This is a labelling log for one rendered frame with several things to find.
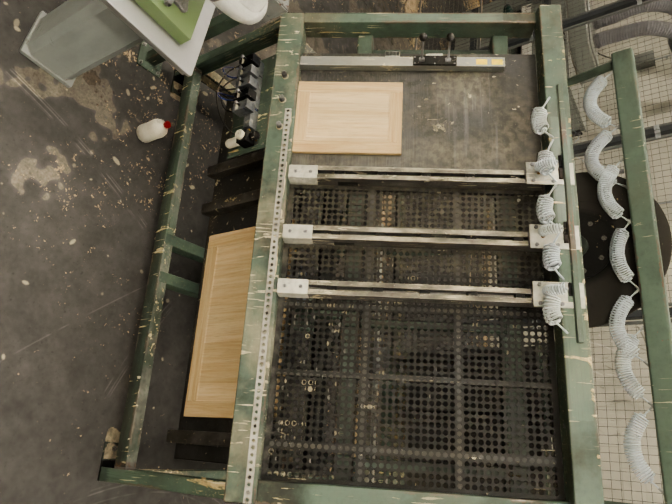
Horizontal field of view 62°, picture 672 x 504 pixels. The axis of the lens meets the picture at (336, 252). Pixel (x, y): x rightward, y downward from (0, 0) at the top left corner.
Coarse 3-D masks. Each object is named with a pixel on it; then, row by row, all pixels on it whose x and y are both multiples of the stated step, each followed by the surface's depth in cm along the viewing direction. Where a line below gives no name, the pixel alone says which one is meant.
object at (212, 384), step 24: (216, 240) 285; (240, 240) 274; (216, 264) 279; (240, 264) 269; (216, 288) 274; (240, 288) 264; (216, 312) 269; (240, 312) 260; (216, 336) 264; (240, 336) 255; (192, 360) 267; (216, 360) 259; (192, 384) 262; (216, 384) 254; (192, 408) 257; (216, 408) 249
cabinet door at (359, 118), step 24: (312, 96) 259; (336, 96) 258; (360, 96) 258; (384, 96) 257; (312, 120) 255; (336, 120) 254; (360, 120) 253; (384, 120) 253; (312, 144) 251; (336, 144) 250; (360, 144) 249; (384, 144) 248
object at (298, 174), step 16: (544, 160) 218; (560, 160) 216; (288, 176) 240; (304, 176) 240; (320, 176) 239; (336, 176) 239; (352, 176) 238; (368, 176) 238; (384, 176) 237; (400, 176) 236; (416, 176) 236; (432, 176) 235; (448, 176) 239; (464, 176) 238; (480, 176) 237; (496, 176) 236; (512, 176) 234; (528, 176) 229; (544, 176) 228
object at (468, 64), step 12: (300, 60) 264; (312, 60) 263; (324, 60) 263; (336, 60) 262; (348, 60) 262; (360, 60) 261; (372, 60) 261; (384, 60) 260; (396, 60) 260; (408, 60) 260; (468, 60) 257; (504, 60) 256
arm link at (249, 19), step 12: (216, 0) 212; (228, 0) 212; (240, 0) 213; (252, 0) 215; (264, 0) 217; (228, 12) 218; (240, 12) 218; (252, 12) 220; (264, 12) 224; (252, 24) 228
